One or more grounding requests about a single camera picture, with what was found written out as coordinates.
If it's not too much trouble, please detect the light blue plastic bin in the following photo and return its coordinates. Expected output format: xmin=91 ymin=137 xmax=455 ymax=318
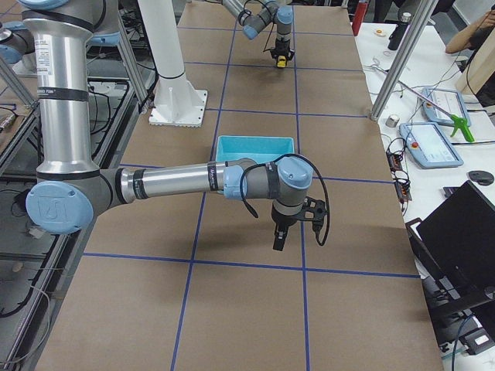
xmin=215 ymin=135 xmax=295 ymax=163

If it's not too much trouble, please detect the black bottle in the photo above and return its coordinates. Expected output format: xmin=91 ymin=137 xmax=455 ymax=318
xmin=387 ymin=12 xmax=412 ymax=51

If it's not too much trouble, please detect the red bottle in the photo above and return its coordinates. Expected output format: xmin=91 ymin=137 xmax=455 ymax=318
xmin=351 ymin=0 xmax=369 ymax=36

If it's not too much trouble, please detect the white pedestal column base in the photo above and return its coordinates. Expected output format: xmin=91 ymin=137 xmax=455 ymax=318
xmin=137 ymin=0 xmax=208 ymax=128

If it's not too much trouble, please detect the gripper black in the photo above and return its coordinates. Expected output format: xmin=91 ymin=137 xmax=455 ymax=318
xmin=271 ymin=206 xmax=304 ymax=251
xmin=270 ymin=39 xmax=295 ymax=60

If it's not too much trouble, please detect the small silver cylinder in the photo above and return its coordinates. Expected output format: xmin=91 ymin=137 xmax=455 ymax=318
xmin=385 ymin=114 xmax=400 ymax=128

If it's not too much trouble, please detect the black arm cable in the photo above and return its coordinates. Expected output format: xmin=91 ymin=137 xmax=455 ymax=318
xmin=238 ymin=153 xmax=332 ymax=247
xmin=239 ymin=0 xmax=279 ymax=54

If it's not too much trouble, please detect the green plastic tool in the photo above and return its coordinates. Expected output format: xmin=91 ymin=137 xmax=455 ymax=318
xmin=450 ymin=114 xmax=475 ymax=143

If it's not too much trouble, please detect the yellow beetle toy car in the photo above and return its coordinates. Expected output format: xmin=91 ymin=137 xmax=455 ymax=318
xmin=276 ymin=56 xmax=288 ymax=69

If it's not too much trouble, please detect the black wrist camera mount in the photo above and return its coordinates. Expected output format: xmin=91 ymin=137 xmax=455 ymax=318
xmin=299 ymin=196 xmax=327 ymax=223

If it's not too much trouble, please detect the person's forearm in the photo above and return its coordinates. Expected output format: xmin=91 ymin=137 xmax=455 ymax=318
xmin=445 ymin=23 xmax=493 ymax=54

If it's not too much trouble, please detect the aluminium frame post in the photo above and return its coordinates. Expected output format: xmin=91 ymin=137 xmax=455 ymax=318
xmin=369 ymin=0 xmax=439 ymax=121

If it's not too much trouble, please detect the teach pendant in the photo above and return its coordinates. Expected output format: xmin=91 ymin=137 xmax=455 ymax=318
xmin=398 ymin=122 xmax=464 ymax=169
xmin=422 ymin=87 xmax=471 ymax=127

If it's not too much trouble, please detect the near teach pendant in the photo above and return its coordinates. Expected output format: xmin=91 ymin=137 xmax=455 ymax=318
xmin=398 ymin=122 xmax=464 ymax=169

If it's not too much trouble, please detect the white tape roll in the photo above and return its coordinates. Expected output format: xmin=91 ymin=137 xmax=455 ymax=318
xmin=374 ymin=29 xmax=387 ymax=37

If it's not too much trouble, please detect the black computer mouse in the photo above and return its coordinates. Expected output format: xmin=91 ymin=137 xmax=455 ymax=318
xmin=467 ymin=170 xmax=494 ymax=186

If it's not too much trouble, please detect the black laptop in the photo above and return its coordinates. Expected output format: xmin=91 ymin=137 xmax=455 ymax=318
xmin=415 ymin=179 xmax=495 ymax=291

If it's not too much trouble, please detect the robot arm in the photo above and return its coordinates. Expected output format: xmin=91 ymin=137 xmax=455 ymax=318
xmin=220 ymin=0 xmax=295 ymax=68
xmin=17 ymin=1 xmax=326 ymax=250

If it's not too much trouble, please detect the far teach pendant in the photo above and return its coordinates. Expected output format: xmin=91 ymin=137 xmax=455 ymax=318
xmin=422 ymin=87 xmax=471 ymax=127

